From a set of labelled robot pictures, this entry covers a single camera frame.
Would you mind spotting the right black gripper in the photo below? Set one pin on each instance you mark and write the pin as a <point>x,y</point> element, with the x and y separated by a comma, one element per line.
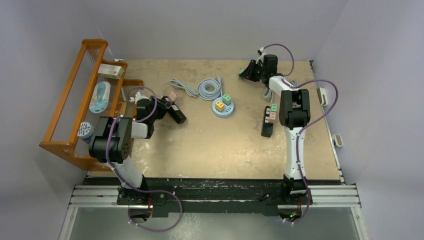
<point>248,74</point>

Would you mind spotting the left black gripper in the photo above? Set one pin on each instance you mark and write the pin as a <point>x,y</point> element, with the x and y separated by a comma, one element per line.
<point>163,107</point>

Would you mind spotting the pink usb charger plug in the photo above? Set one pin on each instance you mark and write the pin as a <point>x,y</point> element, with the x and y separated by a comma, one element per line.
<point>173,96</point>

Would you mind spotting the green charger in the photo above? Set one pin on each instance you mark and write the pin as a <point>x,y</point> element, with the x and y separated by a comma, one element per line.
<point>274,107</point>
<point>226,99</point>

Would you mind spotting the round blue power socket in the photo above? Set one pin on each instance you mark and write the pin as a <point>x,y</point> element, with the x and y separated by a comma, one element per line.
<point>227,112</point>

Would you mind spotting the yellow usb charger plug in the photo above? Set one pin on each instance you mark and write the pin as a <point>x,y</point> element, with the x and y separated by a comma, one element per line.
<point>219,106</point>

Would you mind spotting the black power strip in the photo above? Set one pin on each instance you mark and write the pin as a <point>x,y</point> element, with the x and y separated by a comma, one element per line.
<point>267,128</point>
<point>176,114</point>

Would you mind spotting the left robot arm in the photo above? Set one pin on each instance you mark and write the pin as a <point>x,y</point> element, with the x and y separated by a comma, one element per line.
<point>112,139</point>

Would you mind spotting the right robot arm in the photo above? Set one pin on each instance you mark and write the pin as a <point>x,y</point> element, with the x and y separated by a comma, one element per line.
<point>294,115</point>

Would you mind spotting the green charger on black strip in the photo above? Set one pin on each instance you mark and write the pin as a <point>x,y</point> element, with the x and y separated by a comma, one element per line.
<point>274,107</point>

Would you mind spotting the orange snack packet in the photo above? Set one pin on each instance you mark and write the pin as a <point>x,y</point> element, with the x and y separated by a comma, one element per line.
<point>120,108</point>

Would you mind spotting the pink charger on black strip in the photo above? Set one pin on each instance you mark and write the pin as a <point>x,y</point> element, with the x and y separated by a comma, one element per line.
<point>272,117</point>

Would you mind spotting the white red box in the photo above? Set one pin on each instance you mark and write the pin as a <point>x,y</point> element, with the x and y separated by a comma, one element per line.
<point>110,71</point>

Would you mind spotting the blue blister pack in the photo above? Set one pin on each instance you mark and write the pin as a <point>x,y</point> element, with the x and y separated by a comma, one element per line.
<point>100,97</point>

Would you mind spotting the orange wooden rack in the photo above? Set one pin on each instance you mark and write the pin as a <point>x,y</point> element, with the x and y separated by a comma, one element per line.
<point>72,107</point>

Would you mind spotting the blue white cup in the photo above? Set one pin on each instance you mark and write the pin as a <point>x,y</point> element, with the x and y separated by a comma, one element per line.
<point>85,131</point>

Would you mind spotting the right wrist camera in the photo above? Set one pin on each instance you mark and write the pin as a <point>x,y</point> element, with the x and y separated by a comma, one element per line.
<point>262,52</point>

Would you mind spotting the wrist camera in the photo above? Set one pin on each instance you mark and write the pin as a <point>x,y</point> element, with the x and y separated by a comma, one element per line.
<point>262,52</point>
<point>138,96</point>

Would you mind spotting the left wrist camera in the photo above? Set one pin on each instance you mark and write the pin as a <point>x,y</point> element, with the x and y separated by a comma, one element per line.
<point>138,96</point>

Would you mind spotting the white wall bracket upper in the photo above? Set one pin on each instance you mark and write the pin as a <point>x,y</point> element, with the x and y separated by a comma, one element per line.
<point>322,96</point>

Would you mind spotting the white wall bracket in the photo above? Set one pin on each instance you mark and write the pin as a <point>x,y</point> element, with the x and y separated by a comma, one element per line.
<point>337,140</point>
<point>322,96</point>

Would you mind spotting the black metal base rail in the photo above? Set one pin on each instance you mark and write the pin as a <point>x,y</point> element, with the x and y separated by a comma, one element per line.
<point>208,195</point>

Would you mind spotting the white wall bracket lower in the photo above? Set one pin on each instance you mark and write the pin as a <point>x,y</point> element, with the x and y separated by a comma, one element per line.
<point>337,140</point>

